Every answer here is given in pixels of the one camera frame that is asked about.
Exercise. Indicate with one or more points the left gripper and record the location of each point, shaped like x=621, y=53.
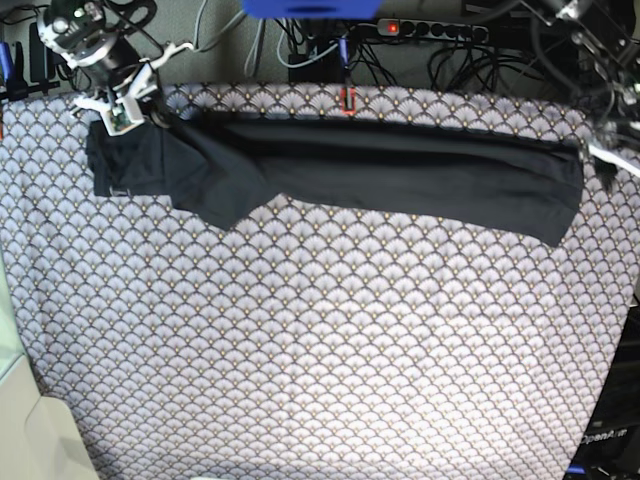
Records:
x=606, y=165

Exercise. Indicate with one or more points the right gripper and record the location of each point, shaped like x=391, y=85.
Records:
x=126, y=96

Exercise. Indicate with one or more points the dark T-shirt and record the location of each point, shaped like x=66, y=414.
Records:
x=222, y=168

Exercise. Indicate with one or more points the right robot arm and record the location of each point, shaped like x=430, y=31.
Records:
x=107, y=41

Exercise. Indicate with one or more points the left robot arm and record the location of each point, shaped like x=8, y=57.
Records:
x=606, y=35

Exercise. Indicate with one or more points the orange table clamp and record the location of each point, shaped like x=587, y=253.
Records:
x=348, y=100

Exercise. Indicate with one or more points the black power strip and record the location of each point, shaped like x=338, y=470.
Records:
x=429, y=30

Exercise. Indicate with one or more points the fan-patterned tablecloth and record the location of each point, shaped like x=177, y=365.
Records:
x=308, y=341

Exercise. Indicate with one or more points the black OpenArm box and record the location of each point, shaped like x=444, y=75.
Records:
x=609, y=448

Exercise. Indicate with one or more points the beige cabinet corner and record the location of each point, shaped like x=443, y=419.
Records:
x=39, y=436

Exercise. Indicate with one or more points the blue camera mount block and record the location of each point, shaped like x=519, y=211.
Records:
x=311, y=9

